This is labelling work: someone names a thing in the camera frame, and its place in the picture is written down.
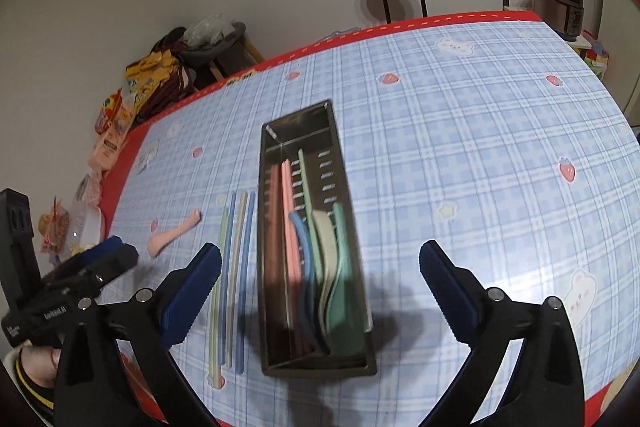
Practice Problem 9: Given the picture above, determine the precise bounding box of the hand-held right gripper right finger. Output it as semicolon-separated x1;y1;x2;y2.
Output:
419;241;586;427

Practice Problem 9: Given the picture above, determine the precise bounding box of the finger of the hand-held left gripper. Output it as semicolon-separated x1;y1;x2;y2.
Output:
75;234;126;260
42;243;141;290

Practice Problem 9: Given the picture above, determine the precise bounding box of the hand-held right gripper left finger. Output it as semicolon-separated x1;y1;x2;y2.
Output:
55;243;223;427

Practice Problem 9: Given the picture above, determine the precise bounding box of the pink spoon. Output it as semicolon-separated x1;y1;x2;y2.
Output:
146;208;202;258

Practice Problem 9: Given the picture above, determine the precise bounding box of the green chopstick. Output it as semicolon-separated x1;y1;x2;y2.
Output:
207;206;231;390

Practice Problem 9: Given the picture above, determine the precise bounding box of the blue chopstick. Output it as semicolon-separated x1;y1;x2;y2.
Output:
234;191;257;375
220;193;238;370

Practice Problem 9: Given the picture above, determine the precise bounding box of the beige chopstick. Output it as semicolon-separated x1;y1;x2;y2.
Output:
227;189;249;370

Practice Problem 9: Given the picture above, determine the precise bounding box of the green spoon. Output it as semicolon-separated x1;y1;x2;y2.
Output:
325;202;368;358

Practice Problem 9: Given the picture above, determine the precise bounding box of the pink chopstick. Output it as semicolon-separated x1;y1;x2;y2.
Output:
280;159;307;333
267;166;301;348

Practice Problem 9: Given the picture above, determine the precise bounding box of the blue spoon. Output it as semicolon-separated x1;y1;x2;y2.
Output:
289;211;331;355

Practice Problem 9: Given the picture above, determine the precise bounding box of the beige spoon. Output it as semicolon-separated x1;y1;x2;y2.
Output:
312;209;346;338

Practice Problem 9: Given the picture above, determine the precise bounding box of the metal utensil tray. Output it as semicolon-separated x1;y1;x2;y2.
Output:
257;98;378;378

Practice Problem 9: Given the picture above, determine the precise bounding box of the person's left forearm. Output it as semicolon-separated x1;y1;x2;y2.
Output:
7;344;63;425

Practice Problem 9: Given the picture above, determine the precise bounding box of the clear plastic container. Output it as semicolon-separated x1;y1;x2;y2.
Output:
65;199;106;253

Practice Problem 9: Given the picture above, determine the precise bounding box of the pink package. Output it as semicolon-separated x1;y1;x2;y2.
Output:
87;122;133;172

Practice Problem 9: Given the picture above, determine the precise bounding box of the red snack bag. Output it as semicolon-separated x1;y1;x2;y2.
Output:
95;89;136;132

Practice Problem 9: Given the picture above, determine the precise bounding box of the blue plaid table mat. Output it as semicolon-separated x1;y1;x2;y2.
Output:
102;9;640;427

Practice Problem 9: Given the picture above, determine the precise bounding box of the yellow and maroon clothes pile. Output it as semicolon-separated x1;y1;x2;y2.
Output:
124;27;201;122

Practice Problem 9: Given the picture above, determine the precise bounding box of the wooden stool grey seat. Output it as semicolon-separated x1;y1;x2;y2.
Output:
180;22;266;88

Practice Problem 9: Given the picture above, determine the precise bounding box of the clear plastic bag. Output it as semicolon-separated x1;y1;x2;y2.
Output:
182;13;236;48

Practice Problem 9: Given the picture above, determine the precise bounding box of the colourful small box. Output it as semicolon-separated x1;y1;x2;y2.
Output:
575;34;611;80

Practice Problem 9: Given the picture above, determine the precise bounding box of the brown rice cooker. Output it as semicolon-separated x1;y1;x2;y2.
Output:
531;0;586;42

